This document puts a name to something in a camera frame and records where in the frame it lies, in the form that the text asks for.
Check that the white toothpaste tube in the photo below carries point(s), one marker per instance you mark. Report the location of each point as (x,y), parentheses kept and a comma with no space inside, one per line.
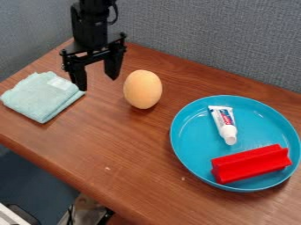
(222,116)

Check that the blue round plate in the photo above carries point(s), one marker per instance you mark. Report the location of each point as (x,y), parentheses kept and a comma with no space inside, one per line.
(262,126)

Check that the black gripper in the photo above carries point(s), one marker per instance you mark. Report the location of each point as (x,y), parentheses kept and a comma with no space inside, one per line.
(94,45)

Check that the orange egg-shaped object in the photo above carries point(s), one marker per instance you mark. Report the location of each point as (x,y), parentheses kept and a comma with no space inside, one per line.
(142,89)

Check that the light green folded cloth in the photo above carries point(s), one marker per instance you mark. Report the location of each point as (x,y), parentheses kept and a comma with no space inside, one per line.
(41,96)

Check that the grey bag under table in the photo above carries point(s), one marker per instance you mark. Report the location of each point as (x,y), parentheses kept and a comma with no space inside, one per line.
(86,212)

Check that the white object bottom left corner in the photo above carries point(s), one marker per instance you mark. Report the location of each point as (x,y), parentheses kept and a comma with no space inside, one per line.
(9,218)

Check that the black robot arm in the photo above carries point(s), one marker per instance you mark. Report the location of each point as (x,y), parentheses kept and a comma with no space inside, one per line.
(92,45)

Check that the red plastic block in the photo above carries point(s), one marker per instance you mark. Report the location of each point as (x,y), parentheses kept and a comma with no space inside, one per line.
(249,163)

